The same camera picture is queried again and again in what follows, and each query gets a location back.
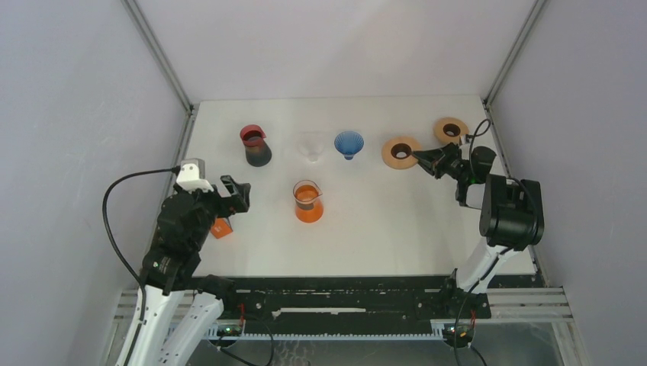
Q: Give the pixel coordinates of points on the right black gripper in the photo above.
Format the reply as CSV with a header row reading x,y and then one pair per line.
x,y
427,158

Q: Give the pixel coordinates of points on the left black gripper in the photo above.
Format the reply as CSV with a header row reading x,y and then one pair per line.
x,y
230,204

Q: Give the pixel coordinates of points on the wooden dripper ring holder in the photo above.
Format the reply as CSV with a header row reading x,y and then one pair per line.
x,y
397,153

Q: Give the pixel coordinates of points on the orange coffee filter box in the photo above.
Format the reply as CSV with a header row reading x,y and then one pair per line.
x,y
221,228

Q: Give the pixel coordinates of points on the orange glass carafe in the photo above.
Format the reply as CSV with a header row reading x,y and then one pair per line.
x,y
308,205

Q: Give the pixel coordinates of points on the clear glass dripper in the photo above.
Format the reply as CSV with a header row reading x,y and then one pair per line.
x,y
311,145

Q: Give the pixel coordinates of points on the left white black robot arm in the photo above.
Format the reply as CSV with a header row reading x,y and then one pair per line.
x,y
175,308

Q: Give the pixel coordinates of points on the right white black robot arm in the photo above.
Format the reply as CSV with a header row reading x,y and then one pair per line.
x,y
511,219

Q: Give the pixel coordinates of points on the blue glass dripper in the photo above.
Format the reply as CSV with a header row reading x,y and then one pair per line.
x,y
348,143

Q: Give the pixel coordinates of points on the red black carafe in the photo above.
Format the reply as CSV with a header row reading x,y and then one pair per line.
x,y
257,151

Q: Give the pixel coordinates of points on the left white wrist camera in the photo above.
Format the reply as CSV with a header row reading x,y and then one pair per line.
x,y
191,176

